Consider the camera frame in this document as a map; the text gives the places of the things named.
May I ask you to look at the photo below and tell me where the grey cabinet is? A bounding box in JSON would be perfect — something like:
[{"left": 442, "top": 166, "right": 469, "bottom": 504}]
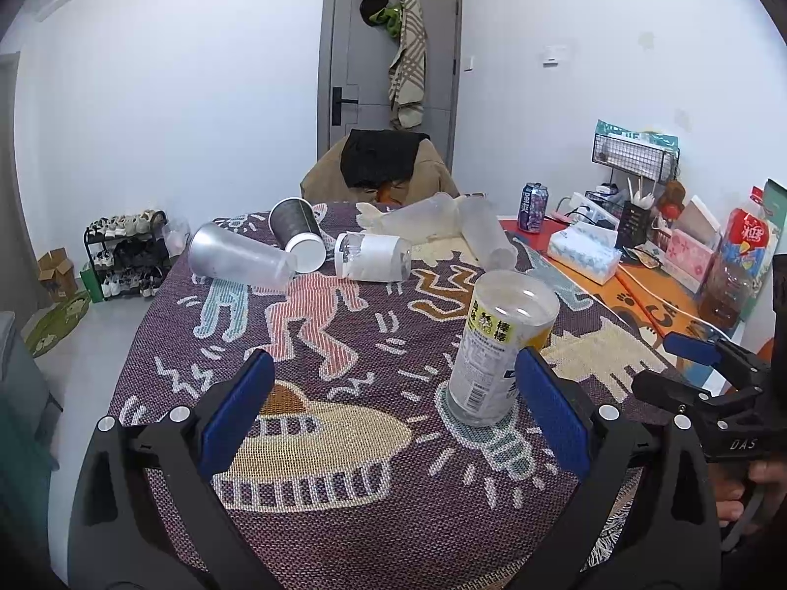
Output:
[{"left": 0, "top": 310, "right": 63, "bottom": 590}]

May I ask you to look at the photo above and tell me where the white plastic bag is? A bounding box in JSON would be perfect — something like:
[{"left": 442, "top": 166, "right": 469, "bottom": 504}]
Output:
[{"left": 160, "top": 215, "right": 191, "bottom": 258}]

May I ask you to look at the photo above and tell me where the clear plastic cup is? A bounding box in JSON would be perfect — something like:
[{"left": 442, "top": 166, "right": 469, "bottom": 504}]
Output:
[
  {"left": 384, "top": 192, "right": 463, "bottom": 242},
  {"left": 458, "top": 195, "right": 520, "bottom": 272}
]

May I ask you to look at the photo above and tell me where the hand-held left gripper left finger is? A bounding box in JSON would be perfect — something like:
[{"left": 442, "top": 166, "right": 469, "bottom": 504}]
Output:
[{"left": 67, "top": 349, "right": 280, "bottom": 590}]

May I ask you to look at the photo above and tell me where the frosted translucent plastic cup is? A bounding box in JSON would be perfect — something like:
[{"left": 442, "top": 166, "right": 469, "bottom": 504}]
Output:
[{"left": 187, "top": 222, "right": 299, "bottom": 291}]

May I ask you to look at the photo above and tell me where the black door handle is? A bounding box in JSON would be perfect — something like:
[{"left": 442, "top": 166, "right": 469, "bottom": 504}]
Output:
[{"left": 332, "top": 87, "right": 359, "bottom": 126}]

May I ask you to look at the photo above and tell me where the white cable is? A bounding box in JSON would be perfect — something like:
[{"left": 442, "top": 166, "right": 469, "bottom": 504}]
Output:
[{"left": 615, "top": 263, "right": 734, "bottom": 340}]

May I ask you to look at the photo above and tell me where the clear cup with white sleeve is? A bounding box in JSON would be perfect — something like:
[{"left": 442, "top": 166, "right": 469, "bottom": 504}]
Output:
[{"left": 333, "top": 231, "right": 413, "bottom": 283}]

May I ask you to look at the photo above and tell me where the dark grey paper cup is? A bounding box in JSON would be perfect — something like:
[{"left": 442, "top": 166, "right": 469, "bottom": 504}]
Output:
[{"left": 268, "top": 197, "right": 328, "bottom": 273}]

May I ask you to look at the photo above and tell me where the tissue pack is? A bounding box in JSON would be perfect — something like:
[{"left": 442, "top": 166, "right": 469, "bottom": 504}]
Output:
[{"left": 546, "top": 220, "right": 624, "bottom": 286}]

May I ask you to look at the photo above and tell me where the pink box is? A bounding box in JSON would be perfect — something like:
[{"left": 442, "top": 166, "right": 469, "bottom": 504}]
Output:
[{"left": 663, "top": 227, "right": 721, "bottom": 294}]

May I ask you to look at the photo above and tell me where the purple drink can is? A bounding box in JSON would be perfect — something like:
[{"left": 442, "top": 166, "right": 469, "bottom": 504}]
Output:
[{"left": 519, "top": 182, "right": 550, "bottom": 234}]

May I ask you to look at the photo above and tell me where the person's right hand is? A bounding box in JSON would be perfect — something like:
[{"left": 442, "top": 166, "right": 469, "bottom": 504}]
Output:
[{"left": 715, "top": 460, "right": 787, "bottom": 530}]

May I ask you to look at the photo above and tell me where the green box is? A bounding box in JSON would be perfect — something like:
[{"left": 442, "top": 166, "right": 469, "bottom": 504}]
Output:
[{"left": 738, "top": 178, "right": 787, "bottom": 322}]

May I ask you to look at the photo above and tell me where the black wire basket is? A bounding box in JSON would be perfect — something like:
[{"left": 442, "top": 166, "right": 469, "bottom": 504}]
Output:
[{"left": 591, "top": 119, "right": 681, "bottom": 184}]

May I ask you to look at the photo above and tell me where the orange table mat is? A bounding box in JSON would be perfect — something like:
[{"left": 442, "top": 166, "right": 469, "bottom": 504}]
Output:
[{"left": 497, "top": 216, "right": 742, "bottom": 382}]

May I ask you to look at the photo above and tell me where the plaid scarf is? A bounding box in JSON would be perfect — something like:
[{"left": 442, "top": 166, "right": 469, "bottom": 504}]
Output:
[{"left": 387, "top": 0, "right": 427, "bottom": 132}]

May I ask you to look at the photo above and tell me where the large plastic bottle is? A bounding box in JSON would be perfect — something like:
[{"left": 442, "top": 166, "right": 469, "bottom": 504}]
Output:
[{"left": 697, "top": 193, "right": 770, "bottom": 330}]

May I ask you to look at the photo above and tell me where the cardboard box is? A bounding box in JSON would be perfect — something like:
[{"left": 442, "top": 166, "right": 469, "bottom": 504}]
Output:
[{"left": 36, "top": 247, "right": 80, "bottom": 302}]

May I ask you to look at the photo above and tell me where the black cloth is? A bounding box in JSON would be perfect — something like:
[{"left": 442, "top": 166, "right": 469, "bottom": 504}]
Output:
[{"left": 340, "top": 128, "right": 432, "bottom": 189}]

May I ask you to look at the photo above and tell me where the black pen holder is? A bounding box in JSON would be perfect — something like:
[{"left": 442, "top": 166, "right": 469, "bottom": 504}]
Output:
[{"left": 614, "top": 193, "right": 654, "bottom": 250}]

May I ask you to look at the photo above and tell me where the black shoe rack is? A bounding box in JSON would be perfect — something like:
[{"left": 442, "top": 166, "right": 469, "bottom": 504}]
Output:
[{"left": 84, "top": 211, "right": 171, "bottom": 301}]

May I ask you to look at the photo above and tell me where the clear cup with printed label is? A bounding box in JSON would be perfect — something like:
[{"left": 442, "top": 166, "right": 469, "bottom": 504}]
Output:
[{"left": 446, "top": 269, "right": 562, "bottom": 426}]

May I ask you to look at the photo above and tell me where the white power strip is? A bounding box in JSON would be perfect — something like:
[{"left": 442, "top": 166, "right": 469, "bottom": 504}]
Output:
[{"left": 568, "top": 191, "right": 622, "bottom": 229}]

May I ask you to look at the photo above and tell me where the green round rug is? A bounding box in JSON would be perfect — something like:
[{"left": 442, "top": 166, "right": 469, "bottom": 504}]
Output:
[{"left": 23, "top": 290, "right": 92, "bottom": 359}]

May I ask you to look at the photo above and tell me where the green bag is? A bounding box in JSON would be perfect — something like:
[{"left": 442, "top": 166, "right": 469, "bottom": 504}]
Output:
[{"left": 79, "top": 261, "right": 106, "bottom": 304}]

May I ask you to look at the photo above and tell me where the brown stuffed toy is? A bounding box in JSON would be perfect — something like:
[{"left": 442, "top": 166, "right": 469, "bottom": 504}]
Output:
[{"left": 657, "top": 179, "right": 687, "bottom": 213}]

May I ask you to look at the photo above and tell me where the grey door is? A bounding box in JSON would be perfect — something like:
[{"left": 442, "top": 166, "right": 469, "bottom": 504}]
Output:
[{"left": 317, "top": 0, "right": 464, "bottom": 174}]

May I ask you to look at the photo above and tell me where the chair with brown jacket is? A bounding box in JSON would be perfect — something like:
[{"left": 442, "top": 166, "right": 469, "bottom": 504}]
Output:
[{"left": 299, "top": 128, "right": 461, "bottom": 206}]

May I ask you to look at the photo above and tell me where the green cloth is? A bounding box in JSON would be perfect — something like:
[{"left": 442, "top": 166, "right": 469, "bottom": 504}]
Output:
[{"left": 375, "top": 3, "right": 405, "bottom": 44}]

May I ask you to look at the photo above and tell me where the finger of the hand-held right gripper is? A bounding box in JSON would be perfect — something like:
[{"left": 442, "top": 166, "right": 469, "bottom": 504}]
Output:
[
  {"left": 632, "top": 369, "right": 746, "bottom": 439},
  {"left": 663, "top": 332, "right": 769, "bottom": 377}
]

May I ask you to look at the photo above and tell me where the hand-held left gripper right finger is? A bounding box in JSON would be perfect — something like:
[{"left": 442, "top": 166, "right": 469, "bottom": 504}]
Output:
[{"left": 510, "top": 349, "right": 722, "bottom": 590}]

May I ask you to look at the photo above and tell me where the printed purple blanket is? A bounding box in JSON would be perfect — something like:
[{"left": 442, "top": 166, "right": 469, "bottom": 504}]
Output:
[{"left": 107, "top": 198, "right": 685, "bottom": 590}]

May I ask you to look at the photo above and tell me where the group of shoes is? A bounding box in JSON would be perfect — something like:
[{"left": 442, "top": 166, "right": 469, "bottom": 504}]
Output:
[{"left": 87, "top": 209, "right": 169, "bottom": 299}]

